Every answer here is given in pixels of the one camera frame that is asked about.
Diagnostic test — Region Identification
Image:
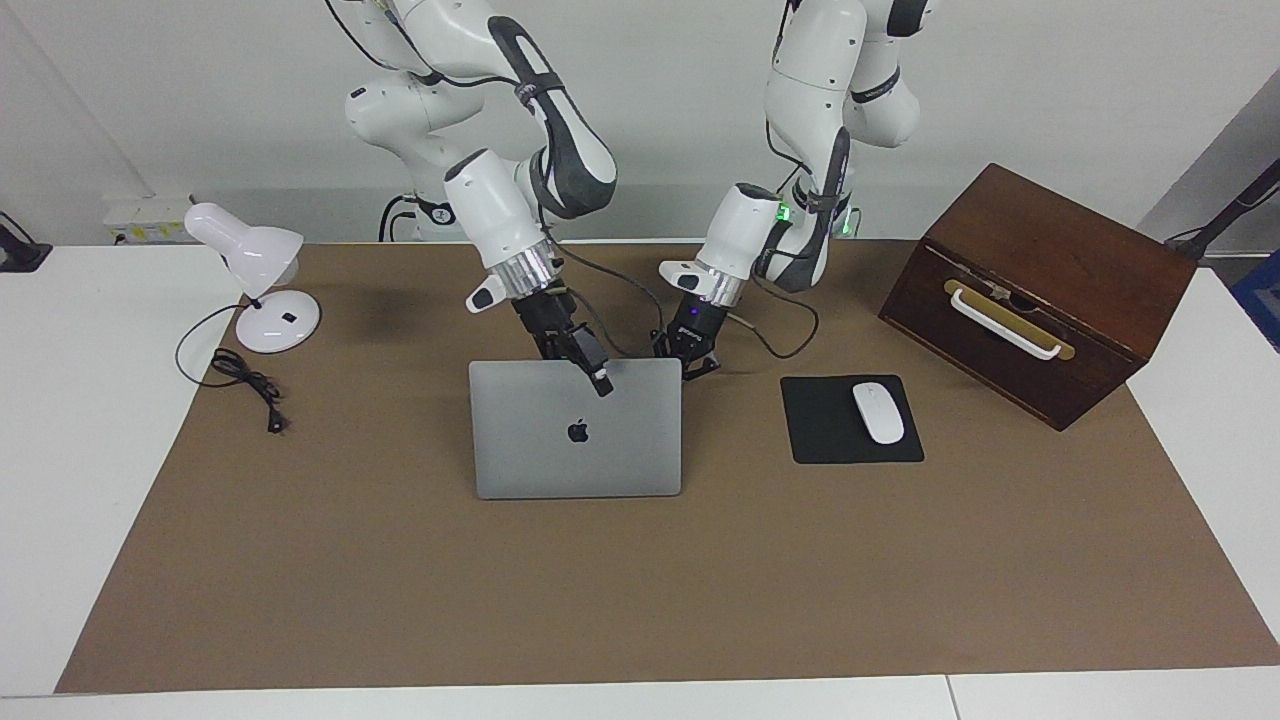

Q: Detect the white computer mouse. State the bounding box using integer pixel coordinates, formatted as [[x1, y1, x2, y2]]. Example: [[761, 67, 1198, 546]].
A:
[[852, 381, 906, 446]]

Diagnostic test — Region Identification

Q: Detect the black stand pole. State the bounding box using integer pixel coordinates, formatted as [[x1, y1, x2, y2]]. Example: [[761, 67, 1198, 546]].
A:
[[1165, 158, 1280, 263]]

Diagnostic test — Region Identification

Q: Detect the black lamp power cable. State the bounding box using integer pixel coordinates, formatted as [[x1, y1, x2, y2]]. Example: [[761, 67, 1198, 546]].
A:
[[175, 303, 291, 436]]

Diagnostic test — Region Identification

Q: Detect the white desk lamp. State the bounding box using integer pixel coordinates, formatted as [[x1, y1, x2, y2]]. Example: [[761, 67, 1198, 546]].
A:
[[184, 202, 322, 354]]

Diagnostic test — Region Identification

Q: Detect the white wall power strip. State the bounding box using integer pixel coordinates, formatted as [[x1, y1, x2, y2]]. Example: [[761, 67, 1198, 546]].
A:
[[103, 195, 196, 246]]

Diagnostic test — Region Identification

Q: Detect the white box handle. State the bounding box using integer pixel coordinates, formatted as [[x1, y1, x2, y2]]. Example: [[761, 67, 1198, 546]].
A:
[[948, 287, 1063, 361]]

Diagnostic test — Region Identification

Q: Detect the dark brown wooden box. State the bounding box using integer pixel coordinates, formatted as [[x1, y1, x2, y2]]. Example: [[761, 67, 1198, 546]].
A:
[[878, 163, 1199, 432]]

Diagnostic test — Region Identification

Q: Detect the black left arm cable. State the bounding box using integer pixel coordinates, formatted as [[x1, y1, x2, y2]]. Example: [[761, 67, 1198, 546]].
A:
[[728, 272, 821, 361]]

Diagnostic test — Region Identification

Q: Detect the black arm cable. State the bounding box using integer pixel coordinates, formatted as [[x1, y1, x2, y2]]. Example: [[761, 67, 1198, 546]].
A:
[[728, 272, 821, 361], [540, 150, 669, 361]]

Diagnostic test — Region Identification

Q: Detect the black mouse pad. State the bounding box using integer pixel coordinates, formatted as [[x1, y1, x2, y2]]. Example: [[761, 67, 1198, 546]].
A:
[[780, 375, 926, 466]]

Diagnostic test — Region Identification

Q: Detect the silver laptop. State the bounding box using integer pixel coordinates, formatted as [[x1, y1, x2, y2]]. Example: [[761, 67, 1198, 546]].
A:
[[468, 358, 685, 501]]

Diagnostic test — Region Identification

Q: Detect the black clamp mount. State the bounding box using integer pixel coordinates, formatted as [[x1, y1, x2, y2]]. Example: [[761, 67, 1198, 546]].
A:
[[0, 212, 53, 273]]

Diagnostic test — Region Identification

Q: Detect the brass handle plate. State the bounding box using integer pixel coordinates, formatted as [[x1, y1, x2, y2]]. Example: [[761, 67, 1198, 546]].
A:
[[943, 279, 1077, 362]]

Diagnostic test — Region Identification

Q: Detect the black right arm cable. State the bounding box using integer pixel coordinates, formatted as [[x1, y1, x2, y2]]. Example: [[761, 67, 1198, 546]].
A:
[[540, 150, 669, 361]]

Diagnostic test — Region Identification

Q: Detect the blue crate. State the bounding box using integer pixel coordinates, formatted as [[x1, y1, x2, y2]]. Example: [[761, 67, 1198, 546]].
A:
[[1230, 250, 1280, 351]]

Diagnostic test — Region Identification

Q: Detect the brown table mat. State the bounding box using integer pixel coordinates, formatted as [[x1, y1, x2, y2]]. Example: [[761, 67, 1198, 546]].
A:
[[55, 238, 1280, 694]]

